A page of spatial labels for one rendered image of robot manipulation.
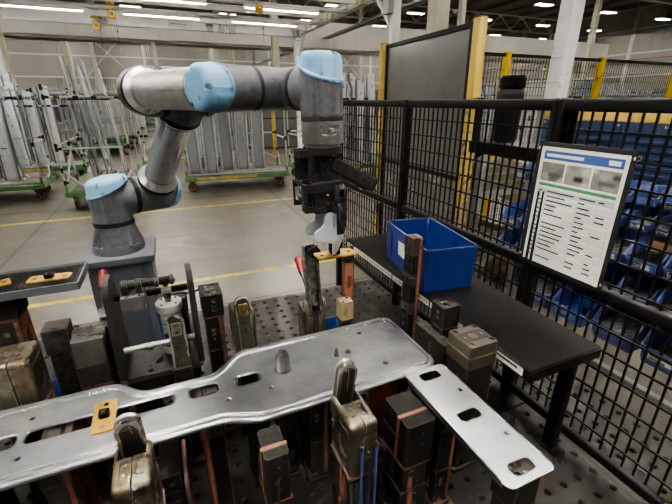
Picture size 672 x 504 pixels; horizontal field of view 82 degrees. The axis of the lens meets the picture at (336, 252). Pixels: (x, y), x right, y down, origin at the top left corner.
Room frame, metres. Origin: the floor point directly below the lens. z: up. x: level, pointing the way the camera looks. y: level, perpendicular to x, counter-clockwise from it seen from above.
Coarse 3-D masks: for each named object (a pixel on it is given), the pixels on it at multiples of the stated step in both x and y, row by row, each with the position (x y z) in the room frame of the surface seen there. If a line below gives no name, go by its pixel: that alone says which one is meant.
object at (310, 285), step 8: (304, 248) 0.88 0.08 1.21; (312, 248) 0.86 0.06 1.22; (304, 256) 0.88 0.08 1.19; (312, 256) 0.85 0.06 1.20; (304, 264) 0.88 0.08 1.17; (312, 264) 0.89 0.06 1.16; (304, 272) 0.88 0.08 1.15; (312, 272) 0.88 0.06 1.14; (304, 280) 0.88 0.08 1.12; (312, 280) 0.88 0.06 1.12; (312, 288) 0.88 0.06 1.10; (320, 288) 0.88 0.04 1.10; (320, 296) 0.87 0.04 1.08; (320, 304) 0.87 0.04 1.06
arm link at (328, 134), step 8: (304, 128) 0.71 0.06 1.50; (312, 128) 0.70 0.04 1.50; (320, 128) 0.70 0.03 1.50; (328, 128) 0.70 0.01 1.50; (336, 128) 0.71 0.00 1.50; (304, 136) 0.71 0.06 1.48; (312, 136) 0.70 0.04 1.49; (320, 136) 0.70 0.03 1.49; (328, 136) 0.70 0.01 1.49; (336, 136) 0.71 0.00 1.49; (304, 144) 0.72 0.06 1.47; (312, 144) 0.70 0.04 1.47; (320, 144) 0.70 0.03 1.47; (328, 144) 0.70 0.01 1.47; (336, 144) 0.71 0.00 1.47
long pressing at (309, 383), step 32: (384, 320) 0.89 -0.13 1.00; (256, 352) 0.76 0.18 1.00; (288, 352) 0.76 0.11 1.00; (320, 352) 0.76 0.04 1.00; (352, 352) 0.76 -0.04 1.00; (384, 352) 0.76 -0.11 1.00; (416, 352) 0.76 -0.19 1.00; (192, 384) 0.65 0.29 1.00; (224, 384) 0.65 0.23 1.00; (256, 384) 0.65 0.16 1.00; (288, 384) 0.65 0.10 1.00; (320, 384) 0.65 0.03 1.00; (384, 384) 0.66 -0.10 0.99; (0, 416) 0.56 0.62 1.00; (32, 416) 0.56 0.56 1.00; (64, 416) 0.56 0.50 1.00; (160, 416) 0.56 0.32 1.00; (192, 416) 0.56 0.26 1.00; (224, 416) 0.56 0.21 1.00; (256, 416) 0.56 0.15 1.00; (32, 448) 0.49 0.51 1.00; (64, 448) 0.49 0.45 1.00; (96, 448) 0.49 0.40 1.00; (0, 480) 0.43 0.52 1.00; (32, 480) 0.44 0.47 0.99
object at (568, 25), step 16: (576, 0) 4.34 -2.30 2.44; (560, 16) 4.44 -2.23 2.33; (576, 16) 4.35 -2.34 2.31; (560, 32) 4.41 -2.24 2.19; (576, 32) 4.37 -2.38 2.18; (560, 48) 4.38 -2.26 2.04; (560, 64) 4.35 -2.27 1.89; (560, 80) 4.33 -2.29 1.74; (544, 96) 4.46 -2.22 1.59; (560, 96) 4.35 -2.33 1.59
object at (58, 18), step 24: (0, 0) 8.38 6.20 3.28; (24, 0) 8.52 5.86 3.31; (216, 0) 8.37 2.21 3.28; (240, 0) 8.54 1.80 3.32; (120, 24) 10.95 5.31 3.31; (144, 24) 11.16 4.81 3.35; (168, 24) 11.37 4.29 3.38; (192, 24) 11.60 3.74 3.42; (216, 24) 11.83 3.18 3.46; (312, 24) 10.74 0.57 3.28
